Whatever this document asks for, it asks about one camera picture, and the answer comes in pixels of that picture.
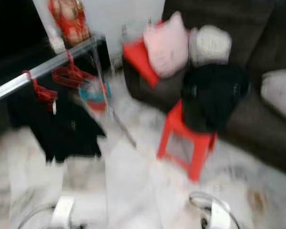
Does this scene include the red hanger with white tag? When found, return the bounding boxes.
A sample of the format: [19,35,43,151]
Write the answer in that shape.
[22,71,58,115]

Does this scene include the red plastic hanger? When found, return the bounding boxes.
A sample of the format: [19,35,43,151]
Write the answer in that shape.
[52,50,108,89]

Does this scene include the silver metal clothes rack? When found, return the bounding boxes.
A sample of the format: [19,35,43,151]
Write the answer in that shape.
[0,34,138,148]

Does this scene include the black shirt with small logo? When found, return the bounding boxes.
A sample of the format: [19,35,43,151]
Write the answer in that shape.
[7,91,105,163]

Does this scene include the white tissue box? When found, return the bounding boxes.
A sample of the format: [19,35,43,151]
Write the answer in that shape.
[50,33,68,53]

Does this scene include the red laughing figure statue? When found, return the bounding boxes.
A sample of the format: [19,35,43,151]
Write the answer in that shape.
[49,0,91,47]

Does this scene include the red cushion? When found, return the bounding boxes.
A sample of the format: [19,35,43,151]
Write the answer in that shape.
[123,20,163,89]

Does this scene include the red plastic stool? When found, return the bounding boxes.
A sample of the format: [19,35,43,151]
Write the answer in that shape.
[156,99,217,183]

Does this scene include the pink cat cushion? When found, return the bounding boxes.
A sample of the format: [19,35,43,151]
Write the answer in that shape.
[144,12,190,79]

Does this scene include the white fluffy cushion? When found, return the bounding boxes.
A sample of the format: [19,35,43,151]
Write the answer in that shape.
[261,66,286,114]
[190,25,233,67]

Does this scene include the dark brown sofa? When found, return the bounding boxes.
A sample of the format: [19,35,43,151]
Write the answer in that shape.
[122,0,286,165]

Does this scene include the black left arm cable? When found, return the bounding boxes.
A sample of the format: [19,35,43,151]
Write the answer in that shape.
[18,203,55,229]

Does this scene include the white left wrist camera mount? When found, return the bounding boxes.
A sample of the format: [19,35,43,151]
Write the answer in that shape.
[50,196,74,229]

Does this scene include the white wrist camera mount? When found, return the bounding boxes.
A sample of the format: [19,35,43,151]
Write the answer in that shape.
[50,196,74,229]
[210,200,232,229]

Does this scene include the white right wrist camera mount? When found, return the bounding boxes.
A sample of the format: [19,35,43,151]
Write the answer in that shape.
[210,200,232,229]

